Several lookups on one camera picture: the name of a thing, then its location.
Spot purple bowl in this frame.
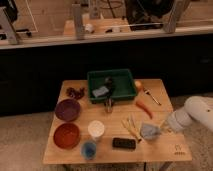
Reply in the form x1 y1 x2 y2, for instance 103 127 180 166
55 99 81 122

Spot right metal frame post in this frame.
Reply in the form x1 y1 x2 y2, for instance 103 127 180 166
163 0 191 34

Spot middle metal frame post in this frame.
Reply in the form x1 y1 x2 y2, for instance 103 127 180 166
72 4 85 40

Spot yellow banana-like utensils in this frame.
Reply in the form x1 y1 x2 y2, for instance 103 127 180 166
122 116 142 142

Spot grey-blue towel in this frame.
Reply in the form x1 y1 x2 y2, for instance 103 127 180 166
140 123 161 140

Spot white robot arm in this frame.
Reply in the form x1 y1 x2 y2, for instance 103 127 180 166
161 96 213 133

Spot left metal frame post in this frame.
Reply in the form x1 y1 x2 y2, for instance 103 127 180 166
0 7 19 45

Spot grey sponge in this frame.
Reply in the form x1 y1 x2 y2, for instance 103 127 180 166
92 86 109 97

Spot wooden table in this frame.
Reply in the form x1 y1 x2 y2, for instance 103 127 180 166
42 78 193 171

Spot orange carrot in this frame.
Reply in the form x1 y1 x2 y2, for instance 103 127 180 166
135 100 153 119

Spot white cup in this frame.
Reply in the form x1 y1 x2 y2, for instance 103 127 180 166
88 120 105 141

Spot metal frame post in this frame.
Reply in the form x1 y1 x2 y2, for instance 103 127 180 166
0 7 19 45
163 0 191 34
72 4 85 40

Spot black brush in bin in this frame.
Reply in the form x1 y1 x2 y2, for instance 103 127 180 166
104 77 115 97

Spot dark machine in background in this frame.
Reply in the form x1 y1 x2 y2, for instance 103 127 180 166
125 0 174 31

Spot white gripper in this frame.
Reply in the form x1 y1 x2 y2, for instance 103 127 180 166
161 108 193 133

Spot orange-red bowl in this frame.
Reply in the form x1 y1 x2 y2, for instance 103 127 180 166
53 123 80 149

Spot green plastic bin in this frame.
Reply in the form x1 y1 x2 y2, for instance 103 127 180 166
87 69 137 103

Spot metal clip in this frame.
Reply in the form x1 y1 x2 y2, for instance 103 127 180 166
104 98 114 113

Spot blue cup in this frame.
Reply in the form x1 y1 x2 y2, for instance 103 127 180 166
81 141 97 160

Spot black rectangular remote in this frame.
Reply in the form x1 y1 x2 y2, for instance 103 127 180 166
112 138 136 149

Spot yellow-red apple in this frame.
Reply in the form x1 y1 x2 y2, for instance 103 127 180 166
134 80 143 91

